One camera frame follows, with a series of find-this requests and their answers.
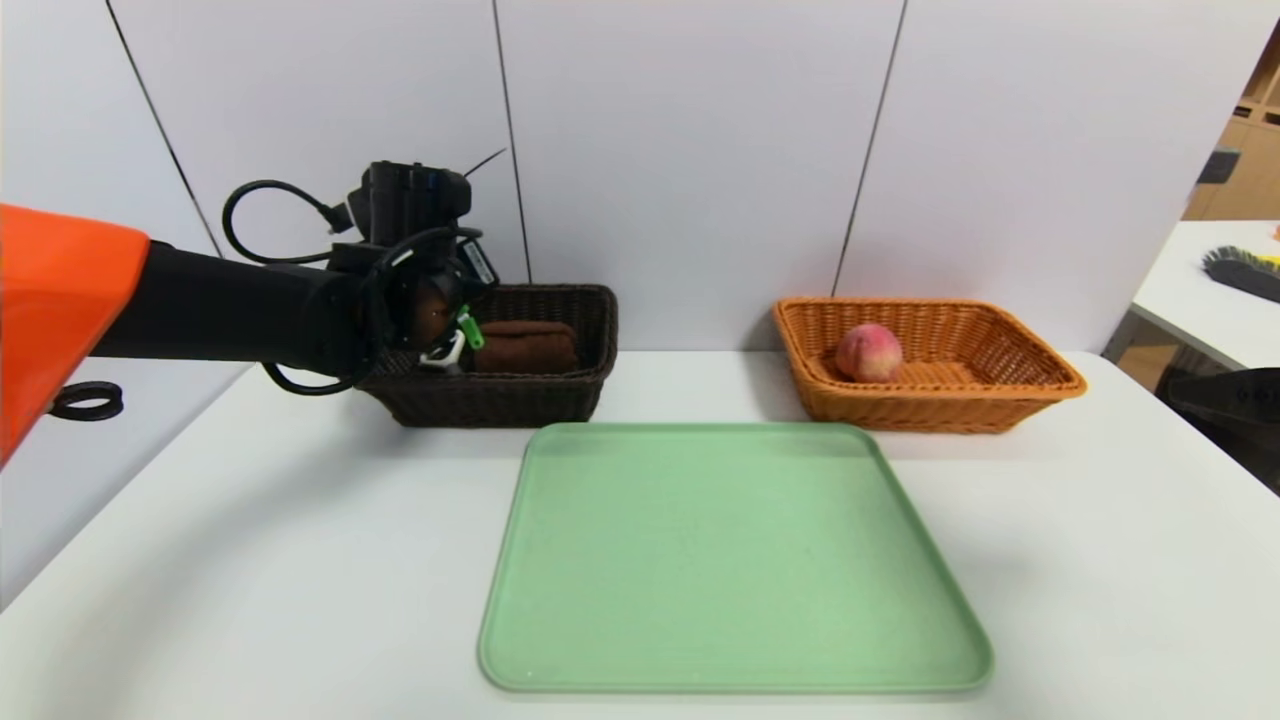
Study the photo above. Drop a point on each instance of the red yellow peach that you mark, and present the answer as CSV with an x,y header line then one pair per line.
x,y
868,352

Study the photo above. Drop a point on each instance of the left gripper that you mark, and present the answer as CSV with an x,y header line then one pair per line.
x,y
483,266

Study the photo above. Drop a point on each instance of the orange wicker basket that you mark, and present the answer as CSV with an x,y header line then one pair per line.
x,y
930,410

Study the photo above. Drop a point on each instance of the dark brown wicker basket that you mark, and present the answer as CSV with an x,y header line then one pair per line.
x,y
520,400

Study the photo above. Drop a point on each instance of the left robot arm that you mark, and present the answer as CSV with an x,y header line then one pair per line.
x,y
200,310

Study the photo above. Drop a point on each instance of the wooden shelf unit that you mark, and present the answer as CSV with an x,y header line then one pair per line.
x,y
1255,180

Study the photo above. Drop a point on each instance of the light green plastic tray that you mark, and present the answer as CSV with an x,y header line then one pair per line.
x,y
740,580

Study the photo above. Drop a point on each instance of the brown towel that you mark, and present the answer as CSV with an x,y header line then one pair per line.
x,y
530,348

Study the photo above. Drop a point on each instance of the black zip tie tail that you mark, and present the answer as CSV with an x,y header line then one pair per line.
x,y
485,163

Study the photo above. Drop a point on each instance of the white side table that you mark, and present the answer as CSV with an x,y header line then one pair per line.
x,y
1200,300

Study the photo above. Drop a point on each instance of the small black panel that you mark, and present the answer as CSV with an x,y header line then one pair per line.
x,y
1215,165

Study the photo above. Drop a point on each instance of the black bristle brush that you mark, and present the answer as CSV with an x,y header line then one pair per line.
x,y
1240,275

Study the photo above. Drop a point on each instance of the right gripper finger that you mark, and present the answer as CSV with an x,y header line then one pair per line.
x,y
1235,395

